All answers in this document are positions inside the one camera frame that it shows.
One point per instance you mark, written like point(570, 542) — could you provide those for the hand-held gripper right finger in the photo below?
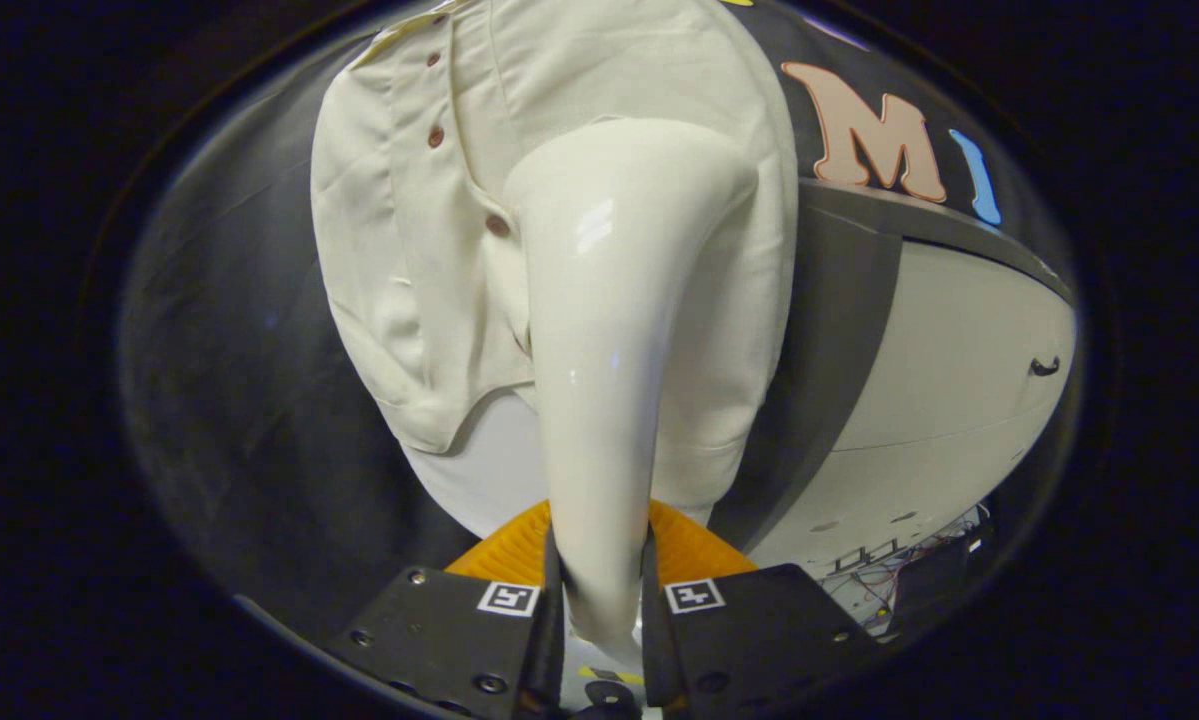
point(769, 630)

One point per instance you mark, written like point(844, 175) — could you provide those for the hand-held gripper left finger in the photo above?
point(439, 640)

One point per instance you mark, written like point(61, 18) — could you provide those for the white garment steamer head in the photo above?
point(609, 350)

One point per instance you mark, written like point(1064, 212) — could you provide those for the cream button shirt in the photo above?
point(419, 300)

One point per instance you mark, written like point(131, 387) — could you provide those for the white steamer ironing board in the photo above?
point(479, 480)

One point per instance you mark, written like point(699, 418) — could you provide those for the grey cabinet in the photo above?
point(959, 350)

